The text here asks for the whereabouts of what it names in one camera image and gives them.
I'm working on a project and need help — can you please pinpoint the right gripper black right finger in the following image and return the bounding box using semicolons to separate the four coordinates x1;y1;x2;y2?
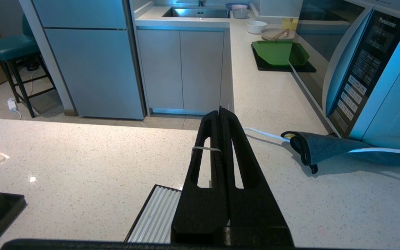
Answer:
222;107;295;248

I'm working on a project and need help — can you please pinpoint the green upholstered chair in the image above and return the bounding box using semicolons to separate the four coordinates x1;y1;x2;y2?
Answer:
0;14;56;118

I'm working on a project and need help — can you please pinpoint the white base cabinet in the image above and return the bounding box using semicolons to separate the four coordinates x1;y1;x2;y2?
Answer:
136;19;235;117

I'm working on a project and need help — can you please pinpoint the small white purple cup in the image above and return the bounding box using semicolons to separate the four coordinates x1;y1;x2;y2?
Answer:
225;3;251;19

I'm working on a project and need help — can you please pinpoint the black serving tray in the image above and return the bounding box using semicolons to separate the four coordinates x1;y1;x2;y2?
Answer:
0;193;27;250

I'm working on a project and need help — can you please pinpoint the small beige dish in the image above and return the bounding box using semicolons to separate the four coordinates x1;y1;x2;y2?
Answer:
261;28;296;41

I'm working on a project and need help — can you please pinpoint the silver refrigerator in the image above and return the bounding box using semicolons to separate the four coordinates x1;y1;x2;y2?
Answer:
19;0;147;120

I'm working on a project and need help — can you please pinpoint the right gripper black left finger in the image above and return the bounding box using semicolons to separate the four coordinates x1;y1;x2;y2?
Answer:
171;110;228;244

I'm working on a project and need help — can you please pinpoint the small white bowl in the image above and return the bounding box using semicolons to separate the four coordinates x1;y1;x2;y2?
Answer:
246;20;268;34

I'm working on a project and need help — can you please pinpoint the black tissue box white lid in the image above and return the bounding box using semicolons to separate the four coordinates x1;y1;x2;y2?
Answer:
124;184;183;243

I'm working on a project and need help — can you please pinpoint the white cable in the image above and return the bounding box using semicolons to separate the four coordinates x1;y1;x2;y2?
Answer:
243;127;400;158

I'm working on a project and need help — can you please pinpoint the steel kitchen sink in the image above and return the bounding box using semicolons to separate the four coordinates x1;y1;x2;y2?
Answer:
162;7;231;19

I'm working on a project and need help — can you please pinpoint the green cutting board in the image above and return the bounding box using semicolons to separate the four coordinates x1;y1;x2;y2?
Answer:
251;40;310;66

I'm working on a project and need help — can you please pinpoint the silver microwave oven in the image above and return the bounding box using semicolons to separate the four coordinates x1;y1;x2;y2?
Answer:
290;0;400;152

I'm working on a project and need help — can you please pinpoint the white power adapter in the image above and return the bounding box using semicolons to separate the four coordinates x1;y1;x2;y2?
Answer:
7;98;23;120

